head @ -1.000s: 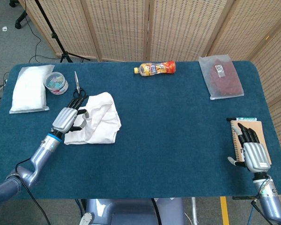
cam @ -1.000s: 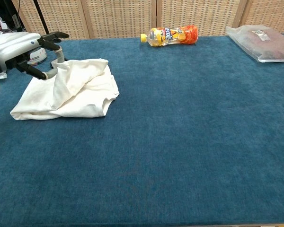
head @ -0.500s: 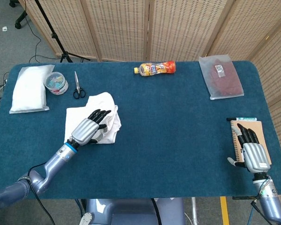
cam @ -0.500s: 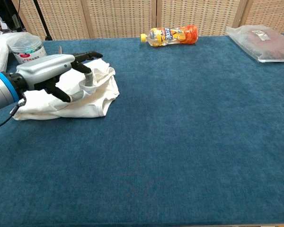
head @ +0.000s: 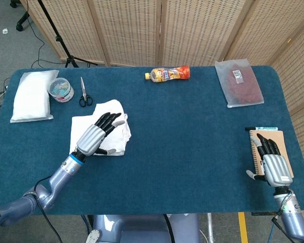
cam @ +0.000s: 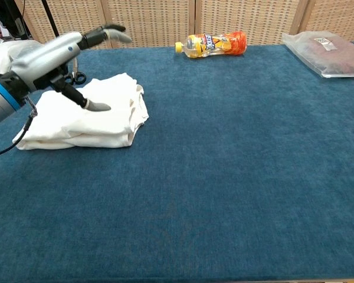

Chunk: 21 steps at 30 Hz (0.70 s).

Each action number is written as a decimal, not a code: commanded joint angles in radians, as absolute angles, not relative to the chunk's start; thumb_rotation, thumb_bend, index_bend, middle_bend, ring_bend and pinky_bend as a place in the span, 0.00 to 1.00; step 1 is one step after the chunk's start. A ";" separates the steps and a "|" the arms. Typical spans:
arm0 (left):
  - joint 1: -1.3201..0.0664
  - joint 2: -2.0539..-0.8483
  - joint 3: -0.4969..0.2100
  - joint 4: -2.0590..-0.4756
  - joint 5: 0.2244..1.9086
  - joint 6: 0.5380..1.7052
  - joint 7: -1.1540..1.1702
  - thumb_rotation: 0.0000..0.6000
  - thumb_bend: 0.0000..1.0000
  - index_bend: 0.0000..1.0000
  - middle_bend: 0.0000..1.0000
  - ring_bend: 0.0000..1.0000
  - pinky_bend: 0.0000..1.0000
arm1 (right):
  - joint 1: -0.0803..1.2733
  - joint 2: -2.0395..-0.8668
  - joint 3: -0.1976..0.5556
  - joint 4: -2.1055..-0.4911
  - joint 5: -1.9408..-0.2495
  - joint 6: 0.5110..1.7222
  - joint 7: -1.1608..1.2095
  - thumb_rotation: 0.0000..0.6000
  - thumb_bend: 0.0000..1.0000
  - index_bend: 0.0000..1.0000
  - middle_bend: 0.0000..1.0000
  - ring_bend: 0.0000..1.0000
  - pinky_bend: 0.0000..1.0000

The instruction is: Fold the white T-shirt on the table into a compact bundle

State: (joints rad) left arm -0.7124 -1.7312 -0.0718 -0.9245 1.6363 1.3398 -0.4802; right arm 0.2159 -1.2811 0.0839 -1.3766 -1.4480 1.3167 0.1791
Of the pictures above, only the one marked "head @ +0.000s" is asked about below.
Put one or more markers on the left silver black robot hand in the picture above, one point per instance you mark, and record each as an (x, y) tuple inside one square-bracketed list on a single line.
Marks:
[(91, 139)]

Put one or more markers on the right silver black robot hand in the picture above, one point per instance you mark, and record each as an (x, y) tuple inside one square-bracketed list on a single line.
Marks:
[(276, 169)]

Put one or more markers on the green white marker pen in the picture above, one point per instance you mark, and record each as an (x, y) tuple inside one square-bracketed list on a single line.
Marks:
[(262, 128)]

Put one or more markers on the white paper scrap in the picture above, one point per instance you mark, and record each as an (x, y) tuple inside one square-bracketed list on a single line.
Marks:
[(5, 31)]

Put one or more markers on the rattan folding screen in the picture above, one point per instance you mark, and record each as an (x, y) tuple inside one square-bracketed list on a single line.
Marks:
[(167, 30)]

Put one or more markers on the blue-grey robot torso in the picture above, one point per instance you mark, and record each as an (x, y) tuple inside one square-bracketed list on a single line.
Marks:
[(142, 229)]

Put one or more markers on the clear bag brown contents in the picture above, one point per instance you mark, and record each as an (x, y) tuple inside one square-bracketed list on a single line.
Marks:
[(240, 86)]

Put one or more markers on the orange yellow drink bottle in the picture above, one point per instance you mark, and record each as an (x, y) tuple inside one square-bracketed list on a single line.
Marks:
[(169, 73)]

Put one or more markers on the black tripod stand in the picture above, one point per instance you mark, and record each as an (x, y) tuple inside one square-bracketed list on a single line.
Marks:
[(63, 45)]

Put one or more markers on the white T-shirt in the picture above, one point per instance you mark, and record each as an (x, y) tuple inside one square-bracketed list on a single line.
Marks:
[(119, 136)]

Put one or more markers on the white plastic bag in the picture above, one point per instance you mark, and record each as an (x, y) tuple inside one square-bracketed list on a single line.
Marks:
[(31, 98)]

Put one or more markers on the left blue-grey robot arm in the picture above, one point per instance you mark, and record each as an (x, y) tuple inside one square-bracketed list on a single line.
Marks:
[(55, 181)]

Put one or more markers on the white metal pole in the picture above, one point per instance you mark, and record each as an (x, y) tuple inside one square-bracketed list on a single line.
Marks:
[(210, 227)]

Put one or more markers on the clear jar of coloured clips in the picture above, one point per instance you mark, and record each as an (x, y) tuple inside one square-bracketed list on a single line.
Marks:
[(60, 89)]

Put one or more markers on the black office chair base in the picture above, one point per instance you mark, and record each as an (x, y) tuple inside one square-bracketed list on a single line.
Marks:
[(21, 20)]

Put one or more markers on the brown spiral notebook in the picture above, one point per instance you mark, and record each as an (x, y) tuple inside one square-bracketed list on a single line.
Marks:
[(285, 144)]

